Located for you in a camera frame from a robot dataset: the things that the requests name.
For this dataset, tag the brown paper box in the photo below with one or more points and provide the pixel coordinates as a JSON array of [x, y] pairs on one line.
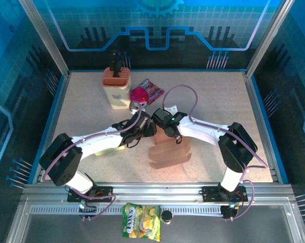
[[167, 154]]

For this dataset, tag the green paper box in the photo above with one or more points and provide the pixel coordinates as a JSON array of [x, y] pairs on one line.
[[109, 151]]

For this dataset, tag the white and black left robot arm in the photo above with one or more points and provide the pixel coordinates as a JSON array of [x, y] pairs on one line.
[[63, 162]]

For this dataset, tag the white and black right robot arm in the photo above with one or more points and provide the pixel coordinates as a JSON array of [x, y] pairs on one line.
[[236, 152]]

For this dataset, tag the pink snack packet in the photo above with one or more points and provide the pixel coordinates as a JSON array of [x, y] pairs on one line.
[[155, 91]]

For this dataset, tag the yogurt cup with pink lid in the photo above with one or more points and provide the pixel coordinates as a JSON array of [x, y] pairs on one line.
[[139, 95]]

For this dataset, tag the beige knife block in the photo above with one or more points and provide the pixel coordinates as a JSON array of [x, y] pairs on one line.
[[117, 91]]

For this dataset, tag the black round knob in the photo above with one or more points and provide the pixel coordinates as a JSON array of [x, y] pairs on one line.
[[166, 215]]

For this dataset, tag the slotted aluminium strip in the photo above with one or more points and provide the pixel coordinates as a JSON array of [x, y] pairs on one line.
[[188, 210]]

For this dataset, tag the left electronics board with LED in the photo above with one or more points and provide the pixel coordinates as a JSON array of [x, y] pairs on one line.
[[88, 208]]

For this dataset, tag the electronics board with led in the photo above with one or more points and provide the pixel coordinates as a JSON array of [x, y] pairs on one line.
[[88, 208], [229, 211]]

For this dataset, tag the yellow green candy bag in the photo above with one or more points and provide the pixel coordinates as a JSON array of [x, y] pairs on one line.
[[142, 222]]

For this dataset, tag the right electronics board with LED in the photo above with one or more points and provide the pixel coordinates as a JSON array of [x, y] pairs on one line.
[[229, 211]]

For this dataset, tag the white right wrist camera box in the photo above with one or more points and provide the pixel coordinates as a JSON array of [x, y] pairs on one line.
[[171, 109]]

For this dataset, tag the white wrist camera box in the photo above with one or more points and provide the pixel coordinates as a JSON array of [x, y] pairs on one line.
[[171, 109], [134, 106]]

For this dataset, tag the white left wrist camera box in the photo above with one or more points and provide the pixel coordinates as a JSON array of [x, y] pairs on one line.
[[134, 106]]

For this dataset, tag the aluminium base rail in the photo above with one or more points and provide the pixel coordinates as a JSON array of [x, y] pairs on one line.
[[155, 192]]

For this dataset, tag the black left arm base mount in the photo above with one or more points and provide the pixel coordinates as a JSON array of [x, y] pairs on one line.
[[104, 193]]

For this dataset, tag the aluminium side rail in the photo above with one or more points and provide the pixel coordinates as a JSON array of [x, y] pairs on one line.
[[57, 114], [258, 114]]

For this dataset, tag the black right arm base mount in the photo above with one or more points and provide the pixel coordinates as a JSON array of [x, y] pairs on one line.
[[210, 193]]

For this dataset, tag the aluminium frame post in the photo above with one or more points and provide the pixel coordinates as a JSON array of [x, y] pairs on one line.
[[46, 38], [268, 38]]

